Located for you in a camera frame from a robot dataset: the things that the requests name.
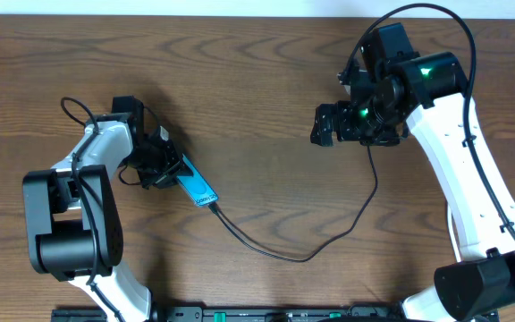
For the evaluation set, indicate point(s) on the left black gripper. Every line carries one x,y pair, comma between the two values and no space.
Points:
174,167

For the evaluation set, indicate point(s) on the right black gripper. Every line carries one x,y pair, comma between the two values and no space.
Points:
342,111

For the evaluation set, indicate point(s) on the blue screen Galaxy smartphone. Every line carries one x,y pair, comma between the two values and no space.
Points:
195,185

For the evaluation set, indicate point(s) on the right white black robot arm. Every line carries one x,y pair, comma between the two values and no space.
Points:
444,122

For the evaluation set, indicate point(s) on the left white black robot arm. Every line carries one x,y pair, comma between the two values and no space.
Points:
74,230

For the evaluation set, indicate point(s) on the black mounting rail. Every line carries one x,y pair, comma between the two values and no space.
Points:
363,312

